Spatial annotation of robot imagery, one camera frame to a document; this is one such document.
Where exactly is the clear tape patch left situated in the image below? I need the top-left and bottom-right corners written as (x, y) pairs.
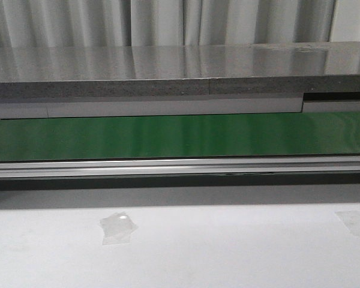
top-left (100, 212), bottom-right (138, 245)

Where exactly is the clear tape patch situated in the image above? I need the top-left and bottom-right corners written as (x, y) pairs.
top-left (335, 211), bottom-right (360, 236)
top-left (100, 212), bottom-right (138, 245)

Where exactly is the green conveyor belt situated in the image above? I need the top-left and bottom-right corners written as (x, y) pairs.
top-left (0, 112), bottom-right (360, 162)

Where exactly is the white conveyor back guard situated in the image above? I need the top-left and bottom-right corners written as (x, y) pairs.
top-left (0, 92), bottom-right (360, 119)

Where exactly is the clear tape patch right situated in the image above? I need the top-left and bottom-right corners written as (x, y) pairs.
top-left (335, 211), bottom-right (360, 236)

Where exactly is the white curtain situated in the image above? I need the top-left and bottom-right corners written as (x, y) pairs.
top-left (0, 1), bottom-right (360, 47)

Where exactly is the aluminium conveyor front rail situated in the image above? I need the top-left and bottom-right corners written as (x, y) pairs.
top-left (0, 155), bottom-right (360, 179)

